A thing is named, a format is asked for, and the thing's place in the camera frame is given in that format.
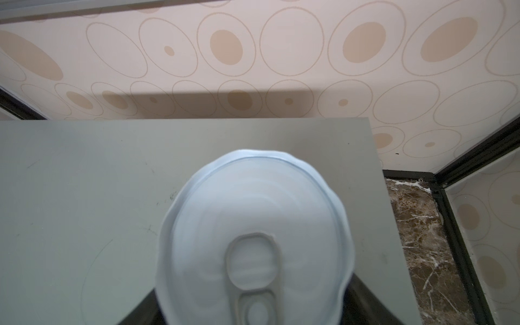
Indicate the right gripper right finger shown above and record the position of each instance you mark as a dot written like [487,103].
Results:
[361,306]

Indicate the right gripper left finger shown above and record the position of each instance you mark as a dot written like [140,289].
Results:
[147,312]

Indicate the pink can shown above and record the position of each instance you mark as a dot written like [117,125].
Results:
[254,237]

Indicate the grey metal cabinet box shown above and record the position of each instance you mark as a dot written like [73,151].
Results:
[82,202]

